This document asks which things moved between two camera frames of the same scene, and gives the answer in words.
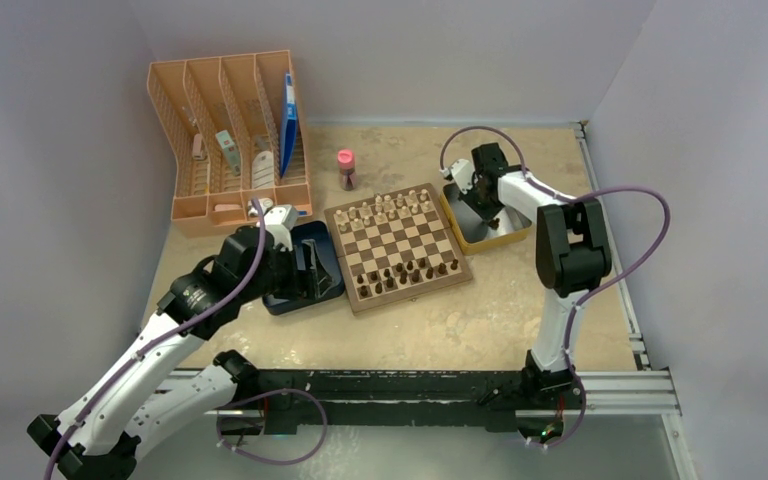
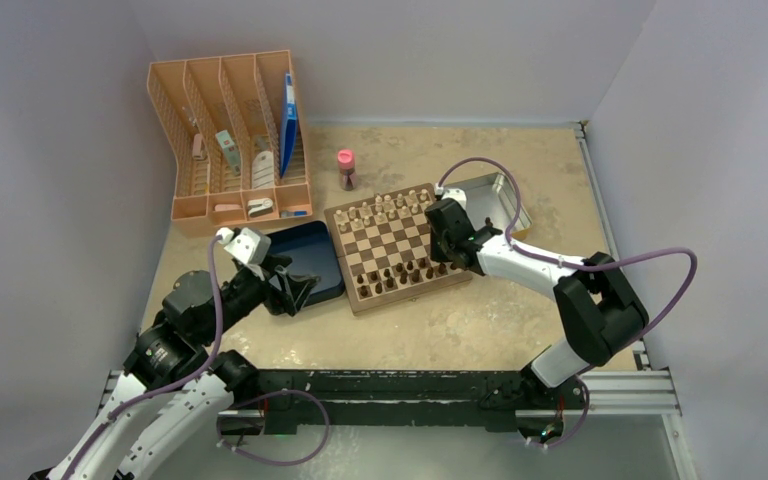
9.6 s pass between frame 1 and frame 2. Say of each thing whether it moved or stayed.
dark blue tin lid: stayed
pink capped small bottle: stayed
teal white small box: stayed
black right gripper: moved
